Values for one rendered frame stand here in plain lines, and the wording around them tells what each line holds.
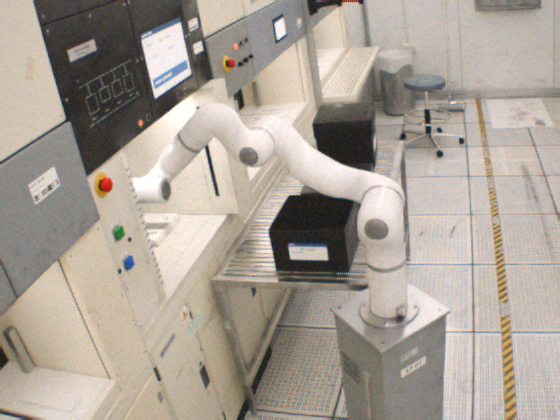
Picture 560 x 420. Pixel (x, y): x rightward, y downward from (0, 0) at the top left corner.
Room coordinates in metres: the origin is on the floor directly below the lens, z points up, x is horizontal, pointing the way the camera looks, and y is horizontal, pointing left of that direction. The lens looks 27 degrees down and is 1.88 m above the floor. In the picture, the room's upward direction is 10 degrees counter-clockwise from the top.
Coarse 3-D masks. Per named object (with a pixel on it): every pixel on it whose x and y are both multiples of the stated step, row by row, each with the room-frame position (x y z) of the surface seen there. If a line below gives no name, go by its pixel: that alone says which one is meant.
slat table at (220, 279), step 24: (312, 144) 2.90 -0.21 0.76; (384, 144) 2.73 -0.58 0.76; (384, 168) 2.43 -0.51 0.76; (288, 192) 2.34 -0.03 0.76; (264, 216) 2.15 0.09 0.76; (408, 216) 2.72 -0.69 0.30; (240, 240) 1.98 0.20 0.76; (264, 240) 1.95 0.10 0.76; (408, 240) 2.71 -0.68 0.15; (240, 264) 1.79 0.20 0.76; (264, 264) 1.77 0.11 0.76; (216, 288) 1.72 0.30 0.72; (288, 288) 1.62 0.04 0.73; (312, 288) 1.59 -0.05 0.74; (336, 288) 1.56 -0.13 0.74; (360, 288) 1.53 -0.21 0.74; (264, 336) 1.99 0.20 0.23; (240, 360) 1.72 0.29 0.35
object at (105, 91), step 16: (176, 16) 1.95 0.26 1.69; (144, 32) 1.73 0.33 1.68; (128, 48) 1.63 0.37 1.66; (96, 64) 1.46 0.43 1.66; (112, 64) 1.53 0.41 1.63; (128, 64) 1.61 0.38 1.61; (80, 80) 1.38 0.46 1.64; (96, 80) 1.45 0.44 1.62; (112, 80) 1.51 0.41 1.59; (128, 80) 1.59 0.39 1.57; (80, 96) 1.37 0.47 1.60; (96, 96) 1.43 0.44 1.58; (112, 96) 1.50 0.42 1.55; (128, 96) 1.57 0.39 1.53; (160, 96) 1.74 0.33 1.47; (80, 112) 1.35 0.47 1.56; (96, 112) 1.41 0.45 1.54; (112, 112) 1.48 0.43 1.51; (96, 128) 1.39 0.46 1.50; (96, 176) 1.35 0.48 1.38; (128, 176) 1.47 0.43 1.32; (96, 192) 1.33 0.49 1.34; (112, 224) 1.35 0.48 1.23; (192, 320) 1.57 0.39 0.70; (192, 336) 1.54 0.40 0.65; (256, 384) 1.89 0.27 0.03; (240, 416) 1.68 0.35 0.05
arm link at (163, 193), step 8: (144, 176) 1.67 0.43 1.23; (152, 176) 1.66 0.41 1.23; (136, 184) 1.62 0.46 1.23; (144, 184) 1.61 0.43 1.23; (152, 184) 1.60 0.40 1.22; (160, 184) 1.59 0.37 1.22; (168, 184) 1.63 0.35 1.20; (136, 192) 1.61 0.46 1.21; (144, 192) 1.60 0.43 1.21; (152, 192) 1.59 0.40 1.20; (160, 192) 1.58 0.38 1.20; (168, 192) 1.62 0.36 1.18; (144, 200) 1.60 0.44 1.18; (152, 200) 1.59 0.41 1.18; (160, 200) 1.58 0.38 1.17; (168, 200) 1.62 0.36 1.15
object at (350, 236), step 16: (288, 208) 1.93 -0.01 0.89; (304, 208) 1.94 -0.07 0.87; (320, 208) 1.92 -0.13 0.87; (336, 208) 1.90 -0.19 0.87; (352, 208) 1.76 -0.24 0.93; (272, 224) 1.75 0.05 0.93; (288, 224) 1.90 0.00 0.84; (304, 224) 1.94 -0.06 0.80; (320, 224) 1.92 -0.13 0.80; (336, 224) 1.90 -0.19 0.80; (352, 224) 1.73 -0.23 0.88; (272, 240) 1.70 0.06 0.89; (288, 240) 1.68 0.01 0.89; (304, 240) 1.66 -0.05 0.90; (320, 240) 1.64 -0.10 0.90; (336, 240) 1.62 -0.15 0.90; (352, 240) 1.70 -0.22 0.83; (288, 256) 1.69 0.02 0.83; (304, 256) 1.66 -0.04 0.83; (320, 256) 1.64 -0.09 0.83; (336, 256) 1.62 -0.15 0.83; (352, 256) 1.68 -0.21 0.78; (336, 272) 1.63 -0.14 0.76
